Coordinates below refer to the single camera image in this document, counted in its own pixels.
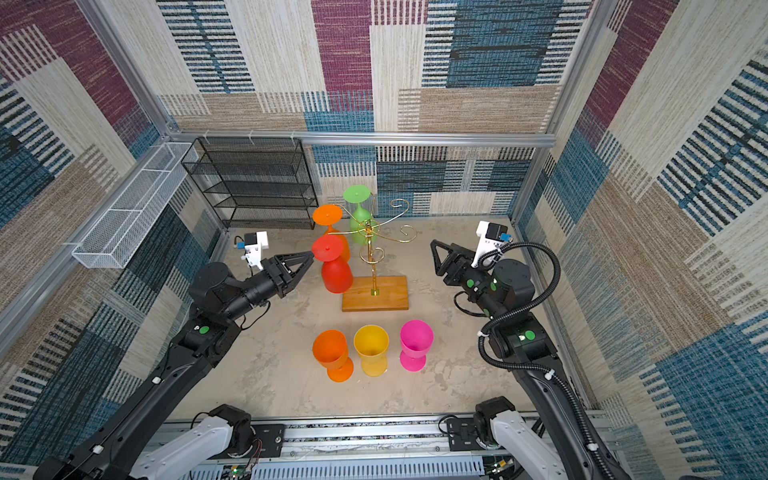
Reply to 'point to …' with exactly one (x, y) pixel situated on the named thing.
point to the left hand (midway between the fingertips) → (313, 254)
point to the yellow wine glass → (371, 343)
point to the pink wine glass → (416, 338)
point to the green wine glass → (363, 227)
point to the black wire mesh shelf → (254, 181)
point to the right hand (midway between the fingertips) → (439, 250)
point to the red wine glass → (337, 273)
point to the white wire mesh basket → (114, 239)
